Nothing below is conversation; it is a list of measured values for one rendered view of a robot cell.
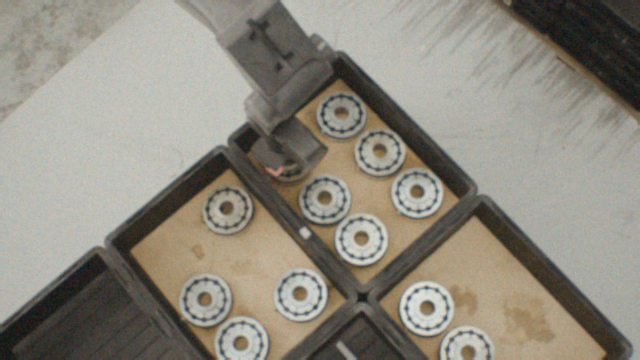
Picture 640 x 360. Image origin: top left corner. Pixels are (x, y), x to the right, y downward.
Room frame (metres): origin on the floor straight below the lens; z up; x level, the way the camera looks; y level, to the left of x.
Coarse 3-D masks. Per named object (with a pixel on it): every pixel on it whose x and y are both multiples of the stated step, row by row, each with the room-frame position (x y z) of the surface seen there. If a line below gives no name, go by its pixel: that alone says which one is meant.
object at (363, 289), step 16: (352, 64) 0.63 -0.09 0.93; (368, 80) 0.60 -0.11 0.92; (384, 96) 0.55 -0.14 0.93; (400, 112) 0.52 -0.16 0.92; (240, 128) 0.53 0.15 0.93; (416, 128) 0.48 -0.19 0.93; (432, 144) 0.44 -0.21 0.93; (240, 160) 0.46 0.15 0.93; (448, 160) 0.41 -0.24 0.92; (256, 176) 0.43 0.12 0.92; (464, 176) 0.37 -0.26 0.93; (272, 192) 0.39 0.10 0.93; (288, 208) 0.36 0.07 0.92; (304, 224) 0.32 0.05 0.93; (432, 224) 0.29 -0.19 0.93; (320, 240) 0.29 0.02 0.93; (416, 240) 0.27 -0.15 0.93; (336, 256) 0.26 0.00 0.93; (400, 256) 0.24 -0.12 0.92; (384, 272) 0.22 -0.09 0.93; (368, 288) 0.19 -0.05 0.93
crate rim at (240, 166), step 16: (208, 160) 0.47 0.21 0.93; (160, 192) 0.42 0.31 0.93; (144, 208) 0.39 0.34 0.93; (272, 208) 0.36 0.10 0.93; (128, 224) 0.37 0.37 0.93; (288, 224) 0.33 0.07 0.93; (112, 240) 0.34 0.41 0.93; (304, 240) 0.29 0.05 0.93; (112, 256) 0.31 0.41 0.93; (320, 256) 0.26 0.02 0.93; (128, 272) 0.27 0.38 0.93; (336, 272) 0.23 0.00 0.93; (144, 288) 0.24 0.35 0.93; (352, 288) 0.19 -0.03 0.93; (352, 304) 0.17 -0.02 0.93; (176, 336) 0.15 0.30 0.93; (192, 352) 0.12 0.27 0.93; (288, 352) 0.10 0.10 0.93
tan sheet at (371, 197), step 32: (320, 96) 0.62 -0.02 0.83; (256, 160) 0.49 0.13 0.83; (352, 160) 0.47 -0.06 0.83; (416, 160) 0.45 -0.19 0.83; (288, 192) 0.42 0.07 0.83; (352, 192) 0.40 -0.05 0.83; (384, 192) 0.39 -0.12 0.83; (416, 192) 0.38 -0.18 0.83; (448, 192) 0.37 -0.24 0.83; (384, 224) 0.33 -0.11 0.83; (416, 224) 0.32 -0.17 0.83; (384, 256) 0.26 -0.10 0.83
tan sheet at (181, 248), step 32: (192, 224) 0.38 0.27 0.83; (256, 224) 0.36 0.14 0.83; (160, 256) 0.32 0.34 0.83; (192, 256) 0.31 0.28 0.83; (224, 256) 0.30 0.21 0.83; (256, 256) 0.30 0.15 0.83; (288, 256) 0.29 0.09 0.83; (160, 288) 0.26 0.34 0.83; (256, 288) 0.23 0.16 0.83; (288, 320) 0.16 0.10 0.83; (320, 320) 0.16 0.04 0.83
